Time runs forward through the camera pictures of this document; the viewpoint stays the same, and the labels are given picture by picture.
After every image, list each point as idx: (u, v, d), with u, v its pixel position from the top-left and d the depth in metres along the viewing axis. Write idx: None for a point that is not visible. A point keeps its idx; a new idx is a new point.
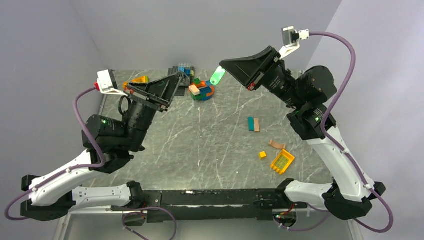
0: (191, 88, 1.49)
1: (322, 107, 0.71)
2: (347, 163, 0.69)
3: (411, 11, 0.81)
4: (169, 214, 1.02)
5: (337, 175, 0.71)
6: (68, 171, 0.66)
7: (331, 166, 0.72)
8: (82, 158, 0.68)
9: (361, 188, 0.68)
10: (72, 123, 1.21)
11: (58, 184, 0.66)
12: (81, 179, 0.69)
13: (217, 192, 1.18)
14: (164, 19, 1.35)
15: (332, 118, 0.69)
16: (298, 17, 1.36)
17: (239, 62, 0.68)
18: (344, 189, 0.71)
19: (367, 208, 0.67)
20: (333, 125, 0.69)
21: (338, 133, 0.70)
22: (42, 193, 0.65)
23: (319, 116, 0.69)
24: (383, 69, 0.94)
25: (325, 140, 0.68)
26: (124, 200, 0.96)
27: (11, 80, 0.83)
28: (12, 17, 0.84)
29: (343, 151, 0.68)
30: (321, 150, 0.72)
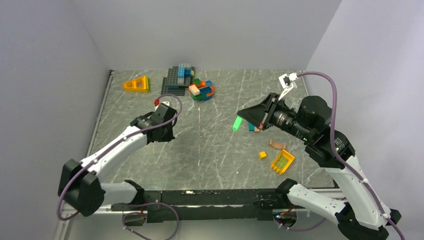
0: (191, 88, 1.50)
1: (341, 136, 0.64)
2: (366, 194, 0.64)
3: (410, 12, 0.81)
4: (172, 209, 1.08)
5: (353, 202, 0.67)
6: (125, 138, 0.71)
7: (348, 193, 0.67)
8: (128, 131, 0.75)
9: (378, 217, 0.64)
10: (71, 122, 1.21)
11: (117, 152, 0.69)
12: (131, 148, 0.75)
13: (217, 192, 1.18)
14: (164, 18, 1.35)
15: (350, 147, 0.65)
16: (298, 17, 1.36)
17: (250, 110, 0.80)
18: (360, 216, 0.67)
19: (383, 237, 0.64)
20: (352, 154, 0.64)
21: (357, 162, 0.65)
22: (105, 162, 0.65)
23: (339, 145, 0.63)
24: (384, 70, 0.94)
25: (345, 170, 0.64)
26: (133, 191, 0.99)
27: (11, 79, 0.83)
28: (12, 18, 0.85)
29: (362, 181, 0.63)
30: (339, 177, 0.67)
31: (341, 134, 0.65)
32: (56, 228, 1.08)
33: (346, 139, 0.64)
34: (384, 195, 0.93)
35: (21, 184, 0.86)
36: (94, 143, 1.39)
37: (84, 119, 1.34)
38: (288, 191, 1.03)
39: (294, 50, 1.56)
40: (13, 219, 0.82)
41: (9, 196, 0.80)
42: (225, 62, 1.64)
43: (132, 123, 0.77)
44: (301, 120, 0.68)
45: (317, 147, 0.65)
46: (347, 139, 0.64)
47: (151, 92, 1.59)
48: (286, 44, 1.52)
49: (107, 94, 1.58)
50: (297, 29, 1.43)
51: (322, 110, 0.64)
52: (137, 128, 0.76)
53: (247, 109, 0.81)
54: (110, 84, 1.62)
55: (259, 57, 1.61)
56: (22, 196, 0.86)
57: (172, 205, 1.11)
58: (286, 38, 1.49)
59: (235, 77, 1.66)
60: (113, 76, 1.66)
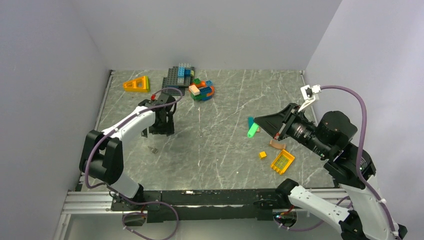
0: (191, 88, 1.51)
1: (365, 155, 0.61)
2: (381, 214, 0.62)
3: (410, 12, 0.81)
4: (170, 206, 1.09)
5: (365, 217, 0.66)
6: (138, 113, 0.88)
7: (363, 208, 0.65)
8: (138, 109, 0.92)
9: (388, 234, 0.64)
10: (71, 122, 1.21)
11: (133, 124, 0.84)
12: (142, 123, 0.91)
13: (217, 192, 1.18)
14: (165, 19, 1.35)
15: (372, 166, 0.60)
16: (297, 17, 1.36)
17: (267, 118, 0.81)
18: (370, 229, 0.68)
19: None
20: (372, 174, 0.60)
21: (376, 181, 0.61)
22: (124, 131, 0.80)
23: (361, 166, 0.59)
24: (385, 70, 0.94)
25: (365, 190, 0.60)
26: (134, 185, 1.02)
27: (12, 79, 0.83)
28: (12, 17, 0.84)
29: (380, 201, 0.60)
30: (356, 194, 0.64)
31: (366, 153, 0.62)
32: (55, 228, 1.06)
33: (369, 158, 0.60)
34: (384, 195, 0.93)
35: (21, 184, 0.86)
36: None
37: (84, 119, 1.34)
38: (289, 193, 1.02)
39: (294, 50, 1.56)
40: (13, 218, 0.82)
41: (8, 196, 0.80)
42: (225, 62, 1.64)
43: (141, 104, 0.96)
44: (320, 136, 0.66)
45: (338, 165, 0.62)
46: (371, 158, 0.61)
47: (151, 92, 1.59)
48: (286, 44, 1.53)
49: (107, 94, 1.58)
50: (297, 29, 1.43)
51: (345, 128, 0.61)
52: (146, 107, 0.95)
53: (265, 117, 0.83)
54: (110, 84, 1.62)
55: (258, 57, 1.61)
56: (21, 196, 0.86)
57: (172, 204, 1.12)
58: (286, 38, 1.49)
59: (235, 77, 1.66)
60: (113, 76, 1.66)
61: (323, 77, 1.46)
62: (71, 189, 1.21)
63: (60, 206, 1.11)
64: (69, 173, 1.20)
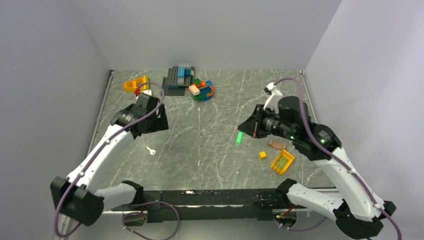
0: (191, 88, 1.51)
1: (326, 130, 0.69)
2: (355, 184, 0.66)
3: (410, 11, 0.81)
4: (170, 205, 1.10)
5: (345, 194, 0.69)
6: (108, 141, 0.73)
7: (340, 185, 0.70)
8: (111, 131, 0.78)
9: (370, 207, 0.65)
10: (71, 122, 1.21)
11: (104, 157, 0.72)
12: (119, 148, 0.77)
13: (217, 192, 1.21)
14: (164, 18, 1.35)
15: (336, 139, 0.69)
16: (297, 17, 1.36)
17: (246, 122, 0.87)
18: (354, 208, 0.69)
19: (378, 230, 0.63)
20: (338, 146, 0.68)
21: (344, 154, 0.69)
22: (92, 172, 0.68)
23: (324, 138, 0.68)
24: (385, 69, 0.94)
25: (331, 161, 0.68)
26: (132, 192, 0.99)
27: (12, 79, 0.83)
28: (12, 17, 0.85)
29: (350, 171, 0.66)
30: (329, 170, 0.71)
31: (326, 126, 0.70)
32: None
33: (332, 132, 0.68)
34: (383, 195, 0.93)
35: (21, 184, 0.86)
36: (94, 143, 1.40)
37: (84, 120, 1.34)
38: (287, 190, 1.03)
39: (294, 50, 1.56)
40: (13, 218, 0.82)
41: (8, 196, 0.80)
42: (225, 62, 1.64)
43: (114, 121, 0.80)
44: None
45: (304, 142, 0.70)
46: (331, 130, 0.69)
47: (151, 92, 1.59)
48: (286, 44, 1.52)
49: (106, 95, 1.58)
50: (297, 29, 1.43)
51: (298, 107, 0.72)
52: (120, 126, 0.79)
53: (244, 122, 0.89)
54: (110, 84, 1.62)
55: (259, 57, 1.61)
56: (22, 196, 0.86)
57: (172, 204, 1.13)
58: (286, 38, 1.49)
59: (235, 77, 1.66)
60: (113, 76, 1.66)
61: (323, 77, 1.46)
62: None
63: None
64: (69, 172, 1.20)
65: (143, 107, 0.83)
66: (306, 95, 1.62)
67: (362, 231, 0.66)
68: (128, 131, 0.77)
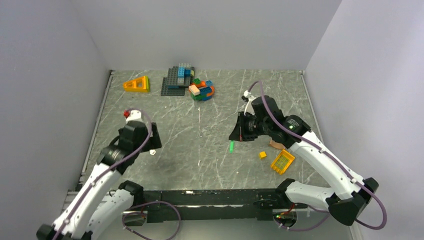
0: (191, 88, 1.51)
1: (295, 118, 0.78)
2: (329, 161, 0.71)
3: (411, 11, 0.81)
4: (170, 205, 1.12)
5: (324, 174, 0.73)
6: (94, 184, 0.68)
7: (318, 168, 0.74)
8: (97, 171, 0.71)
9: (348, 183, 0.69)
10: (71, 122, 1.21)
11: (90, 201, 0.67)
12: (107, 187, 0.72)
13: (217, 192, 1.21)
14: (164, 18, 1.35)
15: (306, 125, 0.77)
16: (297, 17, 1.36)
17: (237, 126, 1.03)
18: (336, 189, 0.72)
19: (360, 204, 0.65)
20: (307, 130, 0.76)
21: (315, 137, 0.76)
22: (78, 218, 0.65)
23: (292, 124, 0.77)
24: (384, 70, 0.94)
25: (302, 142, 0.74)
26: (129, 200, 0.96)
27: (11, 79, 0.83)
28: (12, 17, 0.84)
29: (321, 150, 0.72)
30: (304, 154, 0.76)
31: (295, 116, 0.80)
32: None
33: (300, 120, 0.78)
34: (383, 195, 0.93)
35: (20, 185, 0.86)
36: (94, 143, 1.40)
37: (84, 120, 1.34)
38: (286, 189, 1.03)
39: (294, 50, 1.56)
40: (13, 219, 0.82)
41: (8, 196, 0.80)
42: (225, 63, 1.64)
43: (99, 161, 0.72)
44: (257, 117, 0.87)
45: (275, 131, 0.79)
46: (299, 118, 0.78)
47: (151, 92, 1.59)
48: (286, 44, 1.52)
49: (106, 94, 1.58)
50: (297, 29, 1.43)
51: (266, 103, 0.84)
52: (106, 165, 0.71)
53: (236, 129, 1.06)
54: (110, 84, 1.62)
55: (259, 57, 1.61)
56: (22, 196, 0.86)
57: (173, 204, 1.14)
58: (286, 38, 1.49)
59: (235, 77, 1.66)
60: (113, 76, 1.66)
61: (322, 77, 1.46)
62: (71, 189, 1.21)
63: (60, 206, 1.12)
64: (69, 173, 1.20)
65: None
66: (306, 95, 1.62)
67: (349, 212, 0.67)
68: (116, 169, 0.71)
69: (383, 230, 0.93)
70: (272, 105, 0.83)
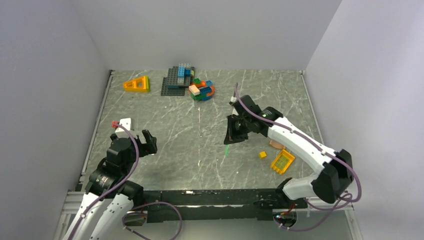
0: (191, 88, 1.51)
1: (268, 108, 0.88)
2: (299, 139, 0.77)
3: (411, 12, 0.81)
4: (172, 207, 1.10)
5: (299, 153, 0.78)
6: (84, 215, 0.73)
7: (292, 147, 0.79)
8: (87, 201, 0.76)
9: (318, 155, 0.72)
10: (71, 122, 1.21)
11: (82, 231, 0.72)
12: (98, 215, 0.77)
13: (217, 192, 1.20)
14: (164, 18, 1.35)
15: (278, 112, 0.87)
16: (297, 17, 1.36)
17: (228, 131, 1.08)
18: (311, 164, 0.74)
19: (332, 173, 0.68)
20: (280, 116, 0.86)
21: (286, 122, 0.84)
22: None
23: (266, 113, 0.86)
24: (384, 70, 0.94)
25: (274, 127, 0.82)
26: (128, 205, 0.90)
27: (12, 78, 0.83)
28: (12, 17, 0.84)
29: (292, 130, 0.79)
30: (278, 138, 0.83)
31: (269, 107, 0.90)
32: (56, 229, 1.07)
33: (273, 109, 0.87)
34: (383, 195, 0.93)
35: (20, 185, 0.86)
36: (94, 143, 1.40)
37: (84, 120, 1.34)
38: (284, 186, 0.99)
39: (293, 51, 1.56)
40: (13, 218, 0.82)
41: (8, 195, 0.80)
42: (225, 62, 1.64)
43: (88, 190, 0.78)
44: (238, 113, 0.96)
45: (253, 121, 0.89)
46: (272, 108, 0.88)
47: (151, 92, 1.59)
48: (286, 44, 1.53)
49: (106, 94, 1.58)
50: (297, 29, 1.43)
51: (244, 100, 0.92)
52: (95, 194, 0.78)
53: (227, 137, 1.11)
54: (110, 84, 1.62)
55: (258, 57, 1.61)
56: (22, 196, 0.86)
57: (173, 204, 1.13)
58: (286, 38, 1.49)
59: (235, 77, 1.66)
60: (113, 76, 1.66)
61: (322, 77, 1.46)
62: (71, 189, 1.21)
63: (60, 206, 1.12)
64: (69, 173, 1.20)
65: (116, 162, 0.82)
66: (306, 95, 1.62)
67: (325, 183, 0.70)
68: (104, 198, 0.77)
69: (383, 229, 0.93)
70: (247, 102, 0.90)
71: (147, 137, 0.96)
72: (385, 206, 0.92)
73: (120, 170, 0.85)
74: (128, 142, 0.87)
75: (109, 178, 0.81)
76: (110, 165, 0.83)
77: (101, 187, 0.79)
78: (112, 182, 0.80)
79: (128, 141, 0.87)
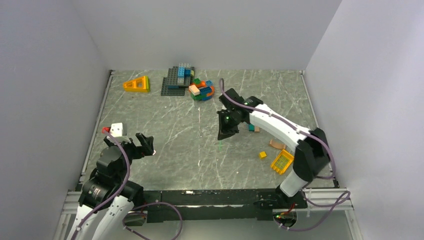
0: (191, 88, 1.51)
1: (249, 97, 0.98)
2: (276, 121, 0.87)
3: (411, 12, 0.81)
4: (172, 207, 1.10)
5: (277, 134, 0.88)
6: (79, 228, 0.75)
7: (272, 130, 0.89)
8: (82, 213, 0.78)
9: (293, 133, 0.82)
10: (71, 122, 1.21)
11: None
12: (94, 226, 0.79)
13: (217, 192, 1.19)
14: (164, 18, 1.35)
15: (258, 100, 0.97)
16: (297, 17, 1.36)
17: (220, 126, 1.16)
18: (288, 143, 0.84)
19: (305, 148, 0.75)
20: (260, 103, 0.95)
21: (266, 108, 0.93)
22: None
23: (248, 102, 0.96)
24: (384, 70, 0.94)
25: (254, 113, 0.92)
26: (129, 205, 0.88)
27: (11, 78, 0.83)
28: (12, 17, 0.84)
29: (270, 114, 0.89)
30: (259, 123, 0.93)
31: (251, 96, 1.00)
32: (56, 229, 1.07)
33: (253, 98, 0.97)
34: (383, 195, 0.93)
35: (20, 185, 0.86)
36: (94, 143, 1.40)
37: (84, 120, 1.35)
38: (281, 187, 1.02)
39: (294, 51, 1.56)
40: (13, 218, 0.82)
41: (8, 195, 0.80)
42: (225, 62, 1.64)
43: (82, 202, 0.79)
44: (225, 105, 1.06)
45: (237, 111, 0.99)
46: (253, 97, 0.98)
47: (151, 92, 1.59)
48: (286, 44, 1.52)
49: (107, 94, 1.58)
50: (296, 29, 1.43)
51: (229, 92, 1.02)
52: (89, 207, 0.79)
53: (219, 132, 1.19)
54: (110, 84, 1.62)
55: (258, 57, 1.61)
56: (22, 195, 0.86)
57: (173, 204, 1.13)
58: (286, 37, 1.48)
59: (235, 77, 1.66)
60: (113, 76, 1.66)
61: (322, 77, 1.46)
62: (71, 189, 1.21)
63: (60, 206, 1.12)
64: (69, 173, 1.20)
65: (108, 173, 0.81)
66: (306, 95, 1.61)
67: (302, 161, 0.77)
68: (98, 210, 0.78)
69: (383, 230, 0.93)
70: (231, 94, 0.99)
71: (141, 140, 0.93)
72: (385, 206, 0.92)
73: (113, 180, 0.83)
74: (119, 150, 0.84)
75: (102, 189, 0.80)
76: (102, 175, 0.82)
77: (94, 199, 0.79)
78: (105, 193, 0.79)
79: (118, 150, 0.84)
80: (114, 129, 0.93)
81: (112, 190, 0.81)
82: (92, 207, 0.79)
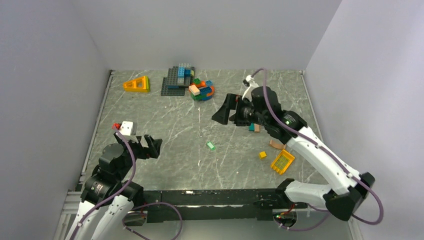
0: (191, 88, 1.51)
1: (292, 114, 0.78)
2: (325, 156, 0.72)
3: (411, 12, 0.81)
4: (172, 207, 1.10)
5: (323, 172, 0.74)
6: (80, 224, 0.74)
7: (315, 163, 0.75)
8: (83, 209, 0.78)
9: (343, 178, 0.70)
10: (71, 121, 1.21)
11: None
12: (95, 223, 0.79)
13: (217, 192, 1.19)
14: (164, 19, 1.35)
15: (302, 121, 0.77)
16: (297, 17, 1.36)
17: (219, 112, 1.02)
18: (333, 184, 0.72)
19: (356, 199, 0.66)
20: (303, 125, 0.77)
21: (311, 132, 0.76)
22: None
23: (289, 120, 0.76)
24: (384, 69, 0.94)
25: (297, 137, 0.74)
26: (129, 204, 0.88)
27: (12, 78, 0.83)
28: (12, 16, 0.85)
29: (317, 145, 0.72)
30: (298, 148, 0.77)
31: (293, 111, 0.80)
32: (56, 229, 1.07)
33: (297, 116, 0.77)
34: (383, 195, 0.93)
35: (20, 184, 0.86)
36: (94, 142, 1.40)
37: (84, 119, 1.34)
38: (285, 188, 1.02)
39: (294, 50, 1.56)
40: (13, 218, 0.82)
41: (8, 195, 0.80)
42: (225, 62, 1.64)
43: (83, 198, 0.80)
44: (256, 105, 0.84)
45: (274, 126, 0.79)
46: (297, 114, 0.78)
47: (151, 92, 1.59)
48: (286, 44, 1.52)
49: (107, 94, 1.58)
50: (296, 29, 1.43)
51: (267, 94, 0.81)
52: (90, 203, 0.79)
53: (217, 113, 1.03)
54: (110, 84, 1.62)
55: (258, 57, 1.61)
56: (22, 195, 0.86)
57: (173, 204, 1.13)
58: (285, 37, 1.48)
59: (235, 77, 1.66)
60: (113, 76, 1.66)
61: (322, 77, 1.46)
62: (71, 189, 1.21)
63: (60, 206, 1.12)
64: (69, 173, 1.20)
65: (110, 170, 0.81)
66: (306, 95, 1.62)
67: (347, 209, 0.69)
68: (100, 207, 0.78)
69: (383, 229, 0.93)
70: (272, 100, 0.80)
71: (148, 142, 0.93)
72: (385, 206, 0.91)
73: (115, 178, 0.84)
74: (122, 148, 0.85)
75: (105, 186, 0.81)
76: (104, 172, 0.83)
77: (96, 196, 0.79)
78: (107, 189, 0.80)
79: (121, 147, 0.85)
80: (125, 126, 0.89)
81: (115, 187, 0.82)
82: (93, 204, 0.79)
